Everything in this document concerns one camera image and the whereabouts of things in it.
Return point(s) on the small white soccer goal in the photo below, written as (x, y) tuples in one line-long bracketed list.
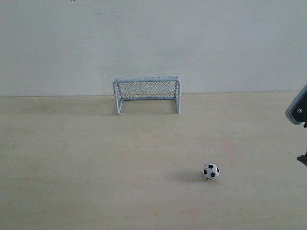
[(147, 88)]

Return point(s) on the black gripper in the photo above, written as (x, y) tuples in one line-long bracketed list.
[(296, 113)]

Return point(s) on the black and white mini ball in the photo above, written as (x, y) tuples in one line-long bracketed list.
[(211, 171)]

